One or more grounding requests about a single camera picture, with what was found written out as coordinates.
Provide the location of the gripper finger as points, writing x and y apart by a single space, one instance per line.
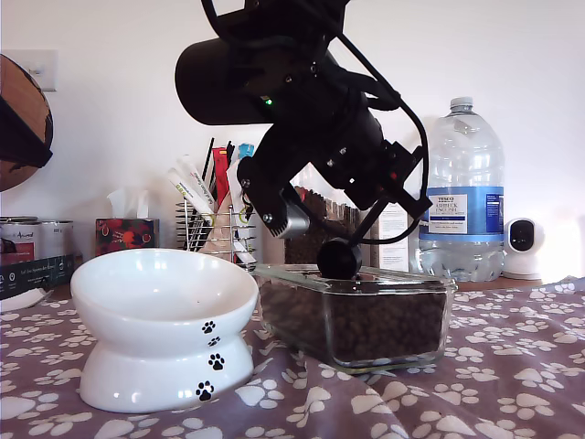
407 192
23 137

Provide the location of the black plastic measuring spoon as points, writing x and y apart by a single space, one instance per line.
340 258

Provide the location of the clear glass food container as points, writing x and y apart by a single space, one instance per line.
329 363

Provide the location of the brown cat food kibble heap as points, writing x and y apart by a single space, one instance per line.
388 320

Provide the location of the white ceramic cat bowl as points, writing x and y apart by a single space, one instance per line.
160 292

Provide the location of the brown round globe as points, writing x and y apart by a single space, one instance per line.
18 82

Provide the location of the small white carton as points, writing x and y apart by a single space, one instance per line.
388 249

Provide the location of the large clear water bottle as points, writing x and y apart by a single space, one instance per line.
461 160

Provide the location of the tall clear kibble storage jar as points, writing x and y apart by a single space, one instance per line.
329 224

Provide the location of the tin can with dark label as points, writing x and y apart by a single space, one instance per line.
18 242

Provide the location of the plain white tin can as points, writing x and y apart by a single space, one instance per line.
57 238

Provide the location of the dark printed flat carton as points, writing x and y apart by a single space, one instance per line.
36 276

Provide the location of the floral tissue box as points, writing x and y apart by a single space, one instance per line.
128 235

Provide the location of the white plate edge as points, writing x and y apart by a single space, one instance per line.
23 299

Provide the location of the blue sachet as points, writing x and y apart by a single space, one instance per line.
246 153

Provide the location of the white sachet green print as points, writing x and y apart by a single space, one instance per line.
187 192

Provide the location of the plain white sachet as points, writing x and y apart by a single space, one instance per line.
233 183

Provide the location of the beige paper bag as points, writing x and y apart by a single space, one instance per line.
219 233

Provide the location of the grey paw print cloth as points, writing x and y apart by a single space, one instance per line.
503 366

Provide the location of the white wall switch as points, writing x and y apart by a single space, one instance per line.
45 68

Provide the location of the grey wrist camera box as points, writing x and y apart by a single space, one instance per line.
292 221

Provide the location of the small white round camera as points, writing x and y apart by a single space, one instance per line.
525 238

